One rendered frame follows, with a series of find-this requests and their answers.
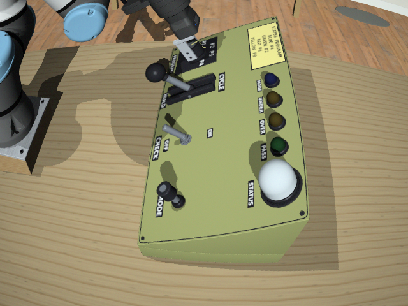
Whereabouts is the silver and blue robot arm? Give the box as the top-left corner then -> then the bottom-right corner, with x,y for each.
0,0 -> 110,148

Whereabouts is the green control console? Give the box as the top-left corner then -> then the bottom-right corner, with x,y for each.
137,16 -> 309,263

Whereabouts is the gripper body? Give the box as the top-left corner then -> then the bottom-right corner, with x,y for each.
121,0 -> 200,40

